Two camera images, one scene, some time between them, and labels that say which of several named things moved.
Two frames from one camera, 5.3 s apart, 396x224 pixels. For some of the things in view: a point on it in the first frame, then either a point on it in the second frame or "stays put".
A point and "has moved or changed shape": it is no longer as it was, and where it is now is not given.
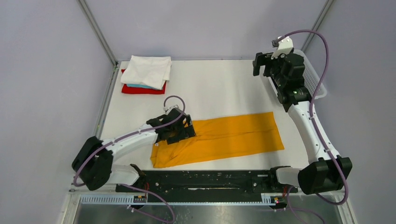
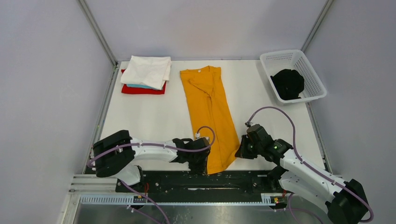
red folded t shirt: [126, 89] stays put
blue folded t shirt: [141, 85] stays put
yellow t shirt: [221, 138] has moved or changed shape
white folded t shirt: [150, 72] stays put
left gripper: [187, 132] -> [201, 168]
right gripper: [267, 65] -> [242, 150]
